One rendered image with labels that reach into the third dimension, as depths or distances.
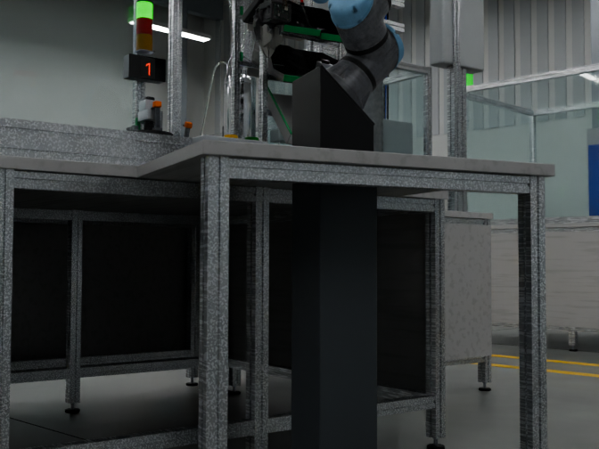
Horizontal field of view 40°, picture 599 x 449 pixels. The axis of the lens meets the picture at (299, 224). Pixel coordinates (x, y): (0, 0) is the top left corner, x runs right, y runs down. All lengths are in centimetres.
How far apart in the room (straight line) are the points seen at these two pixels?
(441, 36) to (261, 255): 205
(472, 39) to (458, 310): 133
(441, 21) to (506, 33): 792
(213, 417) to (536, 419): 82
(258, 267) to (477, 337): 193
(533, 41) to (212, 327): 1039
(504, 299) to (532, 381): 428
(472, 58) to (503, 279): 252
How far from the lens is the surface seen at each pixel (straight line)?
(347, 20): 204
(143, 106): 243
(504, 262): 633
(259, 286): 230
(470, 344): 400
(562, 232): 611
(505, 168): 199
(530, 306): 206
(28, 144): 210
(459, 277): 393
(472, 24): 425
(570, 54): 1149
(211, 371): 165
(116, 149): 218
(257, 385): 232
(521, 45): 1185
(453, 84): 407
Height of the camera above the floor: 62
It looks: 3 degrees up
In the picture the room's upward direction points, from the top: straight up
